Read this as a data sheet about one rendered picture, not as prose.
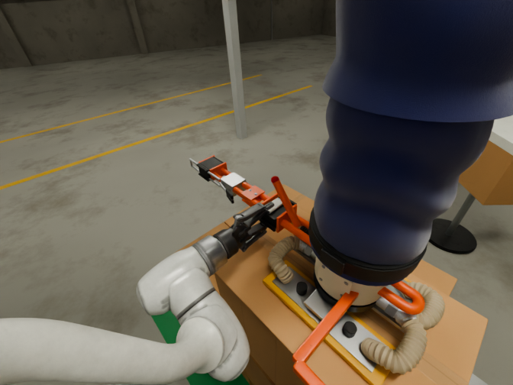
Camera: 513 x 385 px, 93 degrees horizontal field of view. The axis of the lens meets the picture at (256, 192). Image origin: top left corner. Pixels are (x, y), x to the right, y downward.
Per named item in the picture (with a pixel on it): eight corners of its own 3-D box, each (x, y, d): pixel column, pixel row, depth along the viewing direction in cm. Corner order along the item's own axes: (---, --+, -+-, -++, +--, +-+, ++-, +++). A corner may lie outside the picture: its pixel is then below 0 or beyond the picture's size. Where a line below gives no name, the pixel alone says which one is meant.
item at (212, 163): (227, 173, 96) (226, 162, 93) (212, 181, 92) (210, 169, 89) (215, 165, 101) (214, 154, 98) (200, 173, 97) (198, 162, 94)
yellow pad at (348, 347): (398, 354, 55) (405, 345, 52) (376, 393, 50) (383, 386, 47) (285, 262, 75) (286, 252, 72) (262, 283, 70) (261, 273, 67)
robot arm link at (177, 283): (188, 250, 67) (216, 291, 64) (132, 287, 59) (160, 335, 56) (189, 237, 58) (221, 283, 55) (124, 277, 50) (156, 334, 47)
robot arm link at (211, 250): (195, 261, 67) (213, 249, 70) (214, 283, 62) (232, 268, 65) (187, 238, 61) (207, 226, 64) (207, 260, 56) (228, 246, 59)
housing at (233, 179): (247, 189, 88) (246, 179, 85) (233, 197, 85) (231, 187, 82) (235, 181, 92) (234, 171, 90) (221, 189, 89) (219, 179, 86)
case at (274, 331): (425, 371, 85) (489, 319, 60) (370, 499, 64) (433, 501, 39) (291, 266, 120) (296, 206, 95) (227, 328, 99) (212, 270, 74)
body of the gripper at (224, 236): (208, 229, 64) (236, 212, 69) (214, 250, 69) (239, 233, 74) (225, 245, 59) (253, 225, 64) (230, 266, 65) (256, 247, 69)
